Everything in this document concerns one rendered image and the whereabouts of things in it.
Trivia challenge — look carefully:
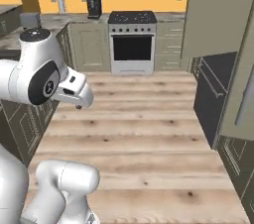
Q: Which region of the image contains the olive lower cabinet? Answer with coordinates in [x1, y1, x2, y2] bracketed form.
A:
[213, 134, 254, 224]

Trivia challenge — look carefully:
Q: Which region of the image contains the olive tall cabinet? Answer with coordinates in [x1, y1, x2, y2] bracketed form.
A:
[180, 0, 254, 71]

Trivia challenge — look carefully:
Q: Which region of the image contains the silver stove with oven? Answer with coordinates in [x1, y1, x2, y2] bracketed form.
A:
[107, 10, 158, 76]

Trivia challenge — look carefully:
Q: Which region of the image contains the grey door handle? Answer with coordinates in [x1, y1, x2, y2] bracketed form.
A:
[234, 64, 254, 127]

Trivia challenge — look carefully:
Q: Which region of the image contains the white paper towel roll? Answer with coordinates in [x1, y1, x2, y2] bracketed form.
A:
[57, 0, 66, 15]

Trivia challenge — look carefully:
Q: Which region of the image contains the olive base cabinet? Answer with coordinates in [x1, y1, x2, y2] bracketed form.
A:
[68, 22, 111, 73]

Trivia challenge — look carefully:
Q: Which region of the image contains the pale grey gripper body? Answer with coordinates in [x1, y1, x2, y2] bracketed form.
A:
[53, 81, 95, 109]

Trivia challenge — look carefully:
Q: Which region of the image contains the dark dishwasher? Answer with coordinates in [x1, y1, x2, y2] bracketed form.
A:
[192, 52, 238, 150]

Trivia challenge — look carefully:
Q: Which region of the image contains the olive counter cabinet run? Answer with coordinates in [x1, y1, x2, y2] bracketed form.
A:
[0, 23, 75, 167]

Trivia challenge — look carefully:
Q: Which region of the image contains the black coffee machine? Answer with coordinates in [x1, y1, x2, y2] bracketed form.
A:
[85, 0, 103, 20]

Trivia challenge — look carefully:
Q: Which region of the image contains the olive drawer cabinet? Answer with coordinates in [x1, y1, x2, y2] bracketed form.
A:
[154, 20, 186, 71]

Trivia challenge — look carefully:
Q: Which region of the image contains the olive cabinet door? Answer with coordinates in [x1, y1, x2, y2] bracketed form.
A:
[217, 1, 254, 142]

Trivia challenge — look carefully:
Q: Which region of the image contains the grey toaster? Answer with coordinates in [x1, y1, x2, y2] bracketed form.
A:
[20, 12, 43, 30]

